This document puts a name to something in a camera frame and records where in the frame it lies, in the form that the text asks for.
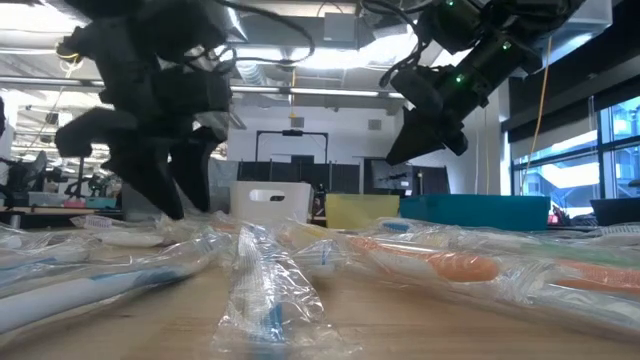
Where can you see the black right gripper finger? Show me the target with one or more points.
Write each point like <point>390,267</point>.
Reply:
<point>422,145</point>
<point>407,132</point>

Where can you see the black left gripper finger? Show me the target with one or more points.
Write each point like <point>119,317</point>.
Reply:
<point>192,170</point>
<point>150,180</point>

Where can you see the blue white toothbrush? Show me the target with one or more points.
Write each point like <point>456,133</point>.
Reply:
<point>47,261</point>
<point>270,300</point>
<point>322,257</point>
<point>395,226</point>
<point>75,295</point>

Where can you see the green white toothbrush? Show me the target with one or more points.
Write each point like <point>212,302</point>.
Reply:
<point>575,250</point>

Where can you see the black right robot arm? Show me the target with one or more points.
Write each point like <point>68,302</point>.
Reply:
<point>500,50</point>

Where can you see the black cabinet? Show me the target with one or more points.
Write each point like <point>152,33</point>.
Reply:
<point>430,182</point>

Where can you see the teal box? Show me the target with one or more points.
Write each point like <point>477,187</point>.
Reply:
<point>100,202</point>

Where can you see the teal blue plastic bin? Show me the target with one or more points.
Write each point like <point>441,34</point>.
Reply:
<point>475,212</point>

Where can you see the yellow plastic bin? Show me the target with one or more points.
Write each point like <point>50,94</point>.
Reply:
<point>362,210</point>

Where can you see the white plastic bin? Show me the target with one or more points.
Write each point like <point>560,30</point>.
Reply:
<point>290,200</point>

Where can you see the wooden desk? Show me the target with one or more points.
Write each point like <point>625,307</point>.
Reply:
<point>50,211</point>

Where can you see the ceiling strip light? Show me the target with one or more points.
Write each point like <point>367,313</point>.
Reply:
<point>310,91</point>

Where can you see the black partition panels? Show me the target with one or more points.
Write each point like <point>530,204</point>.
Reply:
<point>300,177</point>

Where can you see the black office chair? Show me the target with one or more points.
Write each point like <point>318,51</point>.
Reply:
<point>25,175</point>

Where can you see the grey ceiling box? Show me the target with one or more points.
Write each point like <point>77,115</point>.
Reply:
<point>340,26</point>

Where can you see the black desk monitor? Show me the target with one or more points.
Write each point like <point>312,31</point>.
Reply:
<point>615,210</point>

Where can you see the black metal gantry frame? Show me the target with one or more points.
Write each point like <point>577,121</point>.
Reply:
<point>292,132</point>

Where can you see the large window black frame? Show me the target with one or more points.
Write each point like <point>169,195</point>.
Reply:
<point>575,175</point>

